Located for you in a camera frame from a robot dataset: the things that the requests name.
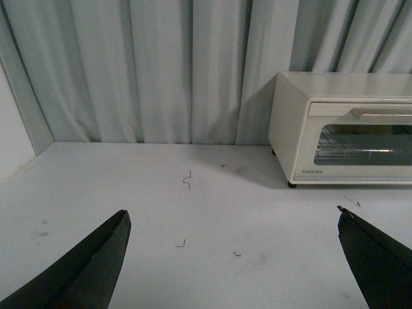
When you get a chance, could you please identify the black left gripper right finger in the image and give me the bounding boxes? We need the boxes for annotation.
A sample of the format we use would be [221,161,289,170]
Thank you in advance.
[337,205,411,308]

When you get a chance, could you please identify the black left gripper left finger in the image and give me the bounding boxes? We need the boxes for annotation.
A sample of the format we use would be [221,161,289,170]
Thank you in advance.
[1,210,131,308]

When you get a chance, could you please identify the white oven door with window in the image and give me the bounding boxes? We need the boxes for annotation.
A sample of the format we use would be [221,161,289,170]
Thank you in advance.
[293,102,411,182]

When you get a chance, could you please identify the white Toshiba toaster oven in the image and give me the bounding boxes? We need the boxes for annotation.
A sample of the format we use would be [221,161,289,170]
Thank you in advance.
[268,72,411,187]

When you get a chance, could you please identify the grey pleated curtain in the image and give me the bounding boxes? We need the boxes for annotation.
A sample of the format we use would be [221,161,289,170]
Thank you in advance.
[1,1,411,154]

